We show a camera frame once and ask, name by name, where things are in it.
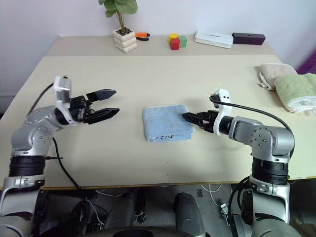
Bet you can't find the white cable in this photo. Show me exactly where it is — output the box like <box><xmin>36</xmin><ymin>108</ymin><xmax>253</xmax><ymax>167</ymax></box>
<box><xmin>202</xmin><ymin>184</ymin><xmax>233</xmax><ymax>206</ymax></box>

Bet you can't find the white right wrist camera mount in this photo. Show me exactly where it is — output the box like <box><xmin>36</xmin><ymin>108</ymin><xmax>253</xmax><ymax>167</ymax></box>
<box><xmin>211</xmin><ymin>88</ymin><xmax>233</xmax><ymax>135</ymax></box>

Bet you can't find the green leafy plant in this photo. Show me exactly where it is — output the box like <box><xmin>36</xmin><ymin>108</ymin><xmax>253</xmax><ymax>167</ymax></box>
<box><xmin>98</xmin><ymin>0</ymin><xmax>138</xmax><ymax>32</ymax></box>

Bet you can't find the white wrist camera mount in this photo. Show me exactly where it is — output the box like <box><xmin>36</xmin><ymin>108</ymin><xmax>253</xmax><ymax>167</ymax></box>
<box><xmin>53</xmin><ymin>76</ymin><xmax>77</xmax><ymax>126</ymax></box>
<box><xmin>211</xmin><ymin>88</ymin><xmax>233</xmax><ymax>135</ymax></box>

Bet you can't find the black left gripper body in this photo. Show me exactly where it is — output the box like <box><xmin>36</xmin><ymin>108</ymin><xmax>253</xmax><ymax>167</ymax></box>
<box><xmin>69</xmin><ymin>95</ymin><xmax>96</xmax><ymax>123</ymax></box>

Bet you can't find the light blue towel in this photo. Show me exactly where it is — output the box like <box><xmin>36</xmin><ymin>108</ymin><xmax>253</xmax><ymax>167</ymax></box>
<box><xmin>142</xmin><ymin>104</ymin><xmax>195</xmax><ymax>143</ymax></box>

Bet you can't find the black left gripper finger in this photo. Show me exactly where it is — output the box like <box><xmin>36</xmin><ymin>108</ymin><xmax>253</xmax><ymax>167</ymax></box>
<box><xmin>83</xmin><ymin>107</ymin><xmax>121</xmax><ymax>125</ymax></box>
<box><xmin>86</xmin><ymin>88</ymin><xmax>118</xmax><ymax>102</ymax></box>

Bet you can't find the green folded towel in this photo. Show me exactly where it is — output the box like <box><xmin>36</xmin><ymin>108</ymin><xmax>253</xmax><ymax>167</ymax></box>
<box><xmin>274</xmin><ymin>73</ymin><xmax>316</xmax><ymax>114</ymax></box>

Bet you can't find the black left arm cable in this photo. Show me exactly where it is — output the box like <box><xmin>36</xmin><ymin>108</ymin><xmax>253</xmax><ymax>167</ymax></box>
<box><xmin>27</xmin><ymin>82</ymin><xmax>82</xmax><ymax>190</ymax></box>

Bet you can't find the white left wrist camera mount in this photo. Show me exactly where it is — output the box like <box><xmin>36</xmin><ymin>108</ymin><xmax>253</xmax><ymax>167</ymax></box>
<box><xmin>53</xmin><ymin>76</ymin><xmax>77</xmax><ymax>126</ymax></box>

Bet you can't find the dark purple fabric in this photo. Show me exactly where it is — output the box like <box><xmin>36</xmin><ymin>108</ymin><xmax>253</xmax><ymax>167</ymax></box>
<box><xmin>296</xmin><ymin>49</ymin><xmax>316</xmax><ymax>75</ymax></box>

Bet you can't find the large dark rounded shape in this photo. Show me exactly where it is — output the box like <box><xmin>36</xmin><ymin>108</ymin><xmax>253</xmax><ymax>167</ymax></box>
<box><xmin>174</xmin><ymin>192</ymin><xmax>206</xmax><ymax>237</ymax></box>

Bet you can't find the black rectangular box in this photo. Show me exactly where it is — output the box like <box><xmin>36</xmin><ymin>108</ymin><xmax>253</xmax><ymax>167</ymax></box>
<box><xmin>232</xmin><ymin>32</ymin><xmax>266</xmax><ymax>46</ymax></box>

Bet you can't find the white bubble plant pot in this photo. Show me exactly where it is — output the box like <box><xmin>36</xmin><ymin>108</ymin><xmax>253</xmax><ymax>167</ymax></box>
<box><xmin>113</xmin><ymin>27</ymin><xmax>137</xmax><ymax>54</ymax></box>

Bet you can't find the white flat box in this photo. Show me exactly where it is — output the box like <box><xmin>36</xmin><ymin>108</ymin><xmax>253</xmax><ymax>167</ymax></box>
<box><xmin>194</xmin><ymin>31</ymin><xmax>234</xmax><ymax>49</ymax></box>

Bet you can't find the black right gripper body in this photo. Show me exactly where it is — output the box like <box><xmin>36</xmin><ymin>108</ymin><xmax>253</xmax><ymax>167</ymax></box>
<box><xmin>197</xmin><ymin>111</ymin><xmax>220</xmax><ymax>134</ymax></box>

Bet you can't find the beige folded towel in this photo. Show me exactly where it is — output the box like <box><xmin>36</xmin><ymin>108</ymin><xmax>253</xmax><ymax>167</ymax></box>
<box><xmin>256</xmin><ymin>63</ymin><xmax>298</xmax><ymax>91</ymax></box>

